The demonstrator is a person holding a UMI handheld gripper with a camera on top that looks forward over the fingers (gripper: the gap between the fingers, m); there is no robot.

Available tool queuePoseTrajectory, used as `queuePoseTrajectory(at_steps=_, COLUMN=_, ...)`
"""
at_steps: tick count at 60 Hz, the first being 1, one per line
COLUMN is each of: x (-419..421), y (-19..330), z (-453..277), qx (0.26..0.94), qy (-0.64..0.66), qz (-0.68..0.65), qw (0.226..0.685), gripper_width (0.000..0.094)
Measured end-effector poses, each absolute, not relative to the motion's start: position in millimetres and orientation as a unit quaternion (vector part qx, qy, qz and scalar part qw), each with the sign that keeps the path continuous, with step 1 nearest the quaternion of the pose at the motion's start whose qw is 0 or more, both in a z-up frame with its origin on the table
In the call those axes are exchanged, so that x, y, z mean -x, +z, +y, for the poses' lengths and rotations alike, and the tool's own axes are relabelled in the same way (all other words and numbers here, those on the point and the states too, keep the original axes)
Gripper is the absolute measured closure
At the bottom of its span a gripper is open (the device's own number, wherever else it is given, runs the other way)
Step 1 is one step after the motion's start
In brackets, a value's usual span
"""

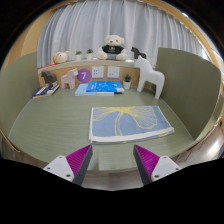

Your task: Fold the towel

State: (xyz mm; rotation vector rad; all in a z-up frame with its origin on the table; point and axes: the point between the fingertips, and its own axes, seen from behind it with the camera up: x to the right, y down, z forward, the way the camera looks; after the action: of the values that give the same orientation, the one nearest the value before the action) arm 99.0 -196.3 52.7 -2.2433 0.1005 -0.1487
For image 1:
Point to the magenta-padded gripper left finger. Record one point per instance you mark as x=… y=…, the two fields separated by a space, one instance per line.
x=63 y=166

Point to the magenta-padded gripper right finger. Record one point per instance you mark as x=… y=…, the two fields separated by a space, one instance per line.
x=161 y=166

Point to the blue towel with yellow print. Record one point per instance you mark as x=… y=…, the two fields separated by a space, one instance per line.
x=130 y=125

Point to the dark blue book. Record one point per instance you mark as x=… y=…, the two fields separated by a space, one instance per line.
x=45 y=91

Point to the light blue book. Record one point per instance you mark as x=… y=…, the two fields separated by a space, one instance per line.
x=80 y=90

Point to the green partition panel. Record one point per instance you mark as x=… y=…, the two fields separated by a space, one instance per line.
x=190 y=90
x=18 y=90

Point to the pink horse figurine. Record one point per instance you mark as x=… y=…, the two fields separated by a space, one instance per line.
x=69 y=79

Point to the potted succulent white pot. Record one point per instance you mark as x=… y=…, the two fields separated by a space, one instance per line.
x=127 y=83

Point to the dark grey horse figurine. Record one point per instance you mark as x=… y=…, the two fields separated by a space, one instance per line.
x=49 y=77

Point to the large white horse figurine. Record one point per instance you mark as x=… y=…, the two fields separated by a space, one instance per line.
x=148 y=75

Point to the purple round number sign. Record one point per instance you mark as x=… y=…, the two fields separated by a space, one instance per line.
x=84 y=75

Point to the wooden shelf ledge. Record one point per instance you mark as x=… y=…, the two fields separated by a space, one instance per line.
x=86 y=63

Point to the small cream plush toy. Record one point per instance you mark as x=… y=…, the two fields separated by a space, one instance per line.
x=61 y=57

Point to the small potted plant white pot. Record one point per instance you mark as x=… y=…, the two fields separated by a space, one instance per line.
x=78 y=56
x=89 y=55

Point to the black horse figurine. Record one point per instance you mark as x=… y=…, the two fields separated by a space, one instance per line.
x=137 y=53

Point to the cream teddy bear black shirt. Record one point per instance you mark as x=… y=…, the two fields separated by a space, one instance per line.
x=112 y=49

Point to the grey-white curtain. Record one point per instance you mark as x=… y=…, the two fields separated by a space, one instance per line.
x=140 y=23

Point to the white wall socket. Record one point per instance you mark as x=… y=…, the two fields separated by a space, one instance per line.
x=113 y=72
x=98 y=72

